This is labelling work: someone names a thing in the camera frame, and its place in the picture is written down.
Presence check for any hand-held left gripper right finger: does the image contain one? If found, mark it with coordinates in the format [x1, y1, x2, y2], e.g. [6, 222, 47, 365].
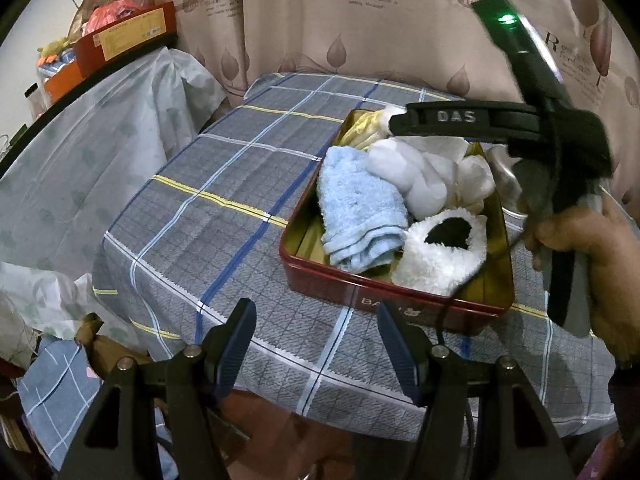
[376, 304, 561, 480]

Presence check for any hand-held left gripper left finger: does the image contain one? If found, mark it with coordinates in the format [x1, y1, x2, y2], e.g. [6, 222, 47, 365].
[60, 298, 258, 480]

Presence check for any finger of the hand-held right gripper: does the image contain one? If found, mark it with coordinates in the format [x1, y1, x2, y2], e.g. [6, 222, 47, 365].
[386, 101, 551, 145]

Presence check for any white cloth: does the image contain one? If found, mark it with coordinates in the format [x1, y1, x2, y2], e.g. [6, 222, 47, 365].
[425, 137, 497, 211]

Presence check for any white sock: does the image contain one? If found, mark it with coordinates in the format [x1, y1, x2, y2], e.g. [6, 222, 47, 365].
[367, 139, 448, 213]

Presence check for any red tin box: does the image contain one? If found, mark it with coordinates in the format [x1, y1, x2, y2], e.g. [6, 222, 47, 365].
[279, 107, 516, 335]

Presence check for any pale yellow cloth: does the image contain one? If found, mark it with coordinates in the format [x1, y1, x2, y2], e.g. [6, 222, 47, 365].
[340, 110, 396, 151]

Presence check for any white fluffy slipper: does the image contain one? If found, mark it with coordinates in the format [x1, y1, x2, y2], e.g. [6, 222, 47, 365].
[391, 211, 488, 297]

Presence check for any light blue towel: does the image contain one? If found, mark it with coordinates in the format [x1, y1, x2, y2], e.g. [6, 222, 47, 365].
[316, 146, 408, 273]

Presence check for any person's right hand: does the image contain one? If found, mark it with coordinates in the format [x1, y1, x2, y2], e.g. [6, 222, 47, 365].
[524, 194, 640, 367]

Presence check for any beige leaf-print curtain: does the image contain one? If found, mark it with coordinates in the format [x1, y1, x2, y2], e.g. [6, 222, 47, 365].
[172, 0, 640, 206]

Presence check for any brown paper bag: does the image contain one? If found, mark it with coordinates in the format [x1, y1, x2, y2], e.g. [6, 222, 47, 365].
[75, 312, 151, 381]

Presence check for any grey plaid tablecloth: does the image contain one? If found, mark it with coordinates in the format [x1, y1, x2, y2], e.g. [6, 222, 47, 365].
[91, 72, 621, 443]

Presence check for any blue plaid cloth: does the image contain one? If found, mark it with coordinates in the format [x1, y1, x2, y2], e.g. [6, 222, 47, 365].
[17, 335, 176, 480]

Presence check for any white plastic cover sheet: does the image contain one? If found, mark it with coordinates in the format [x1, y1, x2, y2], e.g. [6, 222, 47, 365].
[0, 47, 228, 361]

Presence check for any orange box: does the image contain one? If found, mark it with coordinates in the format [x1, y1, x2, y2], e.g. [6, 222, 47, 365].
[42, 62, 86, 106]

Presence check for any red cardboard box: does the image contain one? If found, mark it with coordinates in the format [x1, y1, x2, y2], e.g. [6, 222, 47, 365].
[74, 1, 179, 78]

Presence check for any pink plastic bag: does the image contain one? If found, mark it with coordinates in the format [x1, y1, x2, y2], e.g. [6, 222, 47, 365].
[82, 0, 143, 36]

